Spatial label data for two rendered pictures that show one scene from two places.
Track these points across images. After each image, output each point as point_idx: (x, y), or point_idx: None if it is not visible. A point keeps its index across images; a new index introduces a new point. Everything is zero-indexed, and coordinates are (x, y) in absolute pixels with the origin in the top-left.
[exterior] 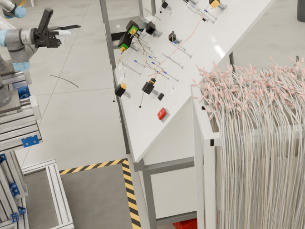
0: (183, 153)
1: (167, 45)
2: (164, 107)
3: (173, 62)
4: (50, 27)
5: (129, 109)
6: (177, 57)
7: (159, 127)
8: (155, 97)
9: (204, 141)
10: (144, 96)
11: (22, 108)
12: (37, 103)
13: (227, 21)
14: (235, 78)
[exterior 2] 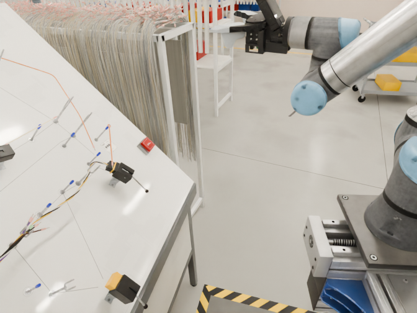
0: None
1: None
2: (134, 154)
3: (51, 165)
4: (260, 17)
5: (139, 262)
6: (44, 156)
7: (157, 153)
8: (119, 184)
9: (193, 25)
10: (115, 224)
11: (339, 220)
12: (309, 235)
13: (6, 57)
14: (139, 24)
